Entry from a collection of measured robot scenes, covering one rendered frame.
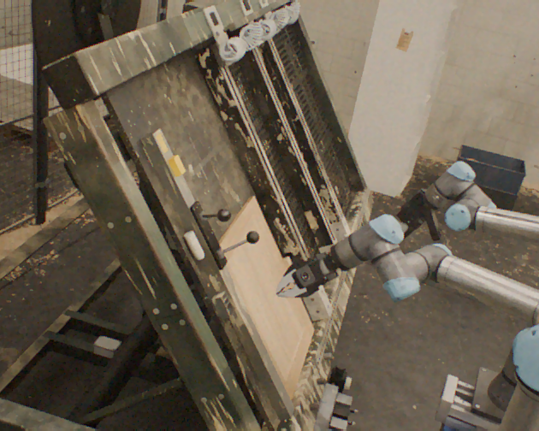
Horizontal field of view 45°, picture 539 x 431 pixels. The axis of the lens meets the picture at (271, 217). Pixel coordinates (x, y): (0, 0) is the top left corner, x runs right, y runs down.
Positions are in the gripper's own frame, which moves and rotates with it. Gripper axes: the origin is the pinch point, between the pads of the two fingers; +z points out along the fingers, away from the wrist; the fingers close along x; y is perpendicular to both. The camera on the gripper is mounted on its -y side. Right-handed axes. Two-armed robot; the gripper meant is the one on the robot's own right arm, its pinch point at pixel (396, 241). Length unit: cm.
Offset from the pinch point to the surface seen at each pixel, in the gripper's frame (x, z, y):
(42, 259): -81, 217, 131
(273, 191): 3.8, 16.2, 42.9
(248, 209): 20, 19, 44
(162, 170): 61, 2, 65
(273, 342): 40, 36, 9
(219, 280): 58, 18, 34
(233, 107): 7, 1, 71
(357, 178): -130, 51, 22
